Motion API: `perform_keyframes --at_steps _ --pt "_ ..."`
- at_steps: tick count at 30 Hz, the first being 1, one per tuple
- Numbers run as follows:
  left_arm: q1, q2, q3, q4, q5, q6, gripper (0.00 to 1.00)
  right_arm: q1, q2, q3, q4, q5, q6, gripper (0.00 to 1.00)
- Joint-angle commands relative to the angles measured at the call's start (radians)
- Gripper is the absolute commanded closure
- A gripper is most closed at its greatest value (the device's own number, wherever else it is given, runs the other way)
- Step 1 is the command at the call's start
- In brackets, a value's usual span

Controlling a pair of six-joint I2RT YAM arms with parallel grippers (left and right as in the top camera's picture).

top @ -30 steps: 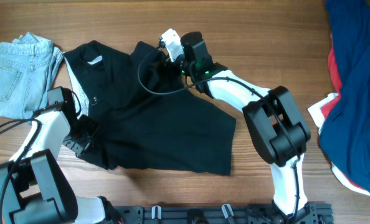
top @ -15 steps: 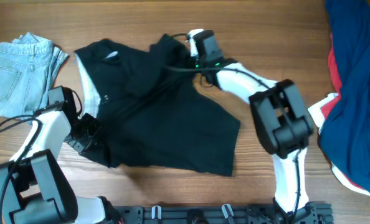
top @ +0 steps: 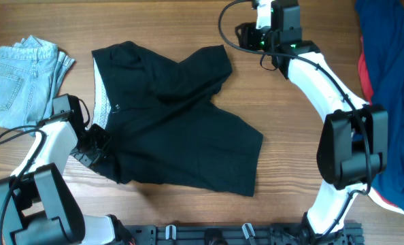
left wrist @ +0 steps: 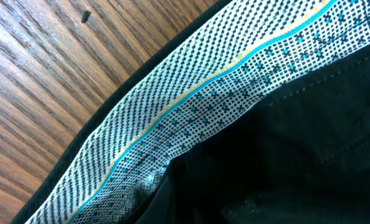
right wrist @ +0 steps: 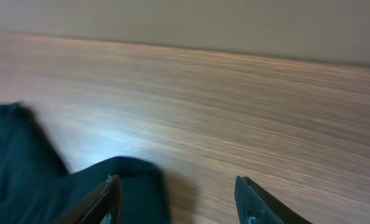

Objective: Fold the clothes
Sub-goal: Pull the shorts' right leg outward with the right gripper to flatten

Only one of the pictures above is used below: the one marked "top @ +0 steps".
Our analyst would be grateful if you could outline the black shorts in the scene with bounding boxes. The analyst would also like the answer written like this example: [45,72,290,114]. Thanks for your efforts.
[92,42,263,197]

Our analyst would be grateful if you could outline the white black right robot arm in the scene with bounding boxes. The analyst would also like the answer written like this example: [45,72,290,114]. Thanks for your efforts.
[235,1,388,244]

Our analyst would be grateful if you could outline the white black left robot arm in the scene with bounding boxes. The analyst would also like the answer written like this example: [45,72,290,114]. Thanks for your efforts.
[0,94,136,244]

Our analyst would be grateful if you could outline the folded light blue jeans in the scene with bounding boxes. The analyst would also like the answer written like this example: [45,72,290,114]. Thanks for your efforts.
[0,35,75,129]

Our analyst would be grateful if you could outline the blue garment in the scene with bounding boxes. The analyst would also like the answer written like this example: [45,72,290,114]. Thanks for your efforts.
[355,0,404,211]

